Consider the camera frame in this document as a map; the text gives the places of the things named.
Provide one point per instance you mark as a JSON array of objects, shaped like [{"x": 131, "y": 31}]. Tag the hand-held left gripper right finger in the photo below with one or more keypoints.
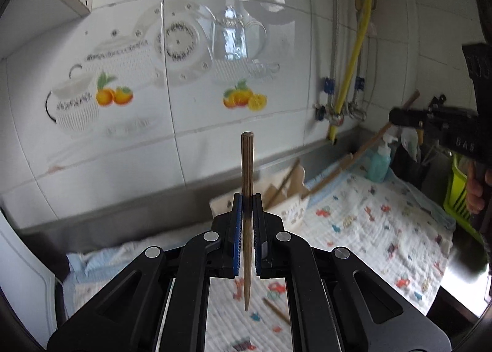
[{"x": 258, "y": 236}]

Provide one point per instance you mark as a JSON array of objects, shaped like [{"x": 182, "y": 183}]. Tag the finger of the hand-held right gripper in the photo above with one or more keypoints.
[
  {"x": 436, "y": 102},
  {"x": 405, "y": 118}
]

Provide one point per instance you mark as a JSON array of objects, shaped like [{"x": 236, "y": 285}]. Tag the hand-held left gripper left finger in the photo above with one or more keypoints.
[{"x": 235, "y": 236}]

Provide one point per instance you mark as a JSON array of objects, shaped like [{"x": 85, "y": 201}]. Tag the brown wooden chopstick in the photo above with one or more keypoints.
[
  {"x": 276, "y": 311},
  {"x": 412, "y": 100},
  {"x": 247, "y": 167}
]

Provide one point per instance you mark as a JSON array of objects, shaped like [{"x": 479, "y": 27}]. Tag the cream plastic chopstick holder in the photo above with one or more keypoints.
[{"x": 292, "y": 209}]

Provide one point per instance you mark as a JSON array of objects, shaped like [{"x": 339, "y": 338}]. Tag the person's right hand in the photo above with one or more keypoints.
[{"x": 474, "y": 192}]

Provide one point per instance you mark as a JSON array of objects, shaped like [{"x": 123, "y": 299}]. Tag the white plastic spoon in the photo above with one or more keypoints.
[{"x": 408, "y": 144}]

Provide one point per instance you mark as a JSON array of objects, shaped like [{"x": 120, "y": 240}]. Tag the metal water valve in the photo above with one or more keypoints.
[
  {"x": 328, "y": 113},
  {"x": 355, "y": 109}
]

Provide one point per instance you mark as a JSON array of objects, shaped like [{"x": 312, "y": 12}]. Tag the black utensil container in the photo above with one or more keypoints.
[{"x": 413, "y": 171}]

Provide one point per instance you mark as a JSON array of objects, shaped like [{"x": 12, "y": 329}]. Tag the teal soap pump bottle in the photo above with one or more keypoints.
[{"x": 378, "y": 165}]

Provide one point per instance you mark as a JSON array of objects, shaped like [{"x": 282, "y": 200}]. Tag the green plastic dish rack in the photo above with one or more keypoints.
[{"x": 457, "y": 194}]

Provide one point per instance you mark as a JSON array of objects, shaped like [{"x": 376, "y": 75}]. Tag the white printed muslin cloth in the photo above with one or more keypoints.
[{"x": 365, "y": 229}]

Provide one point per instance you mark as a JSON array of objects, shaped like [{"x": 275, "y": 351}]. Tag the white microwave oven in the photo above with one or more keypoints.
[{"x": 23, "y": 279}]

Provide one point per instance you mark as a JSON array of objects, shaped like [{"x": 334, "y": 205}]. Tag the tableware wall decal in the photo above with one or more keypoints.
[{"x": 169, "y": 56}]

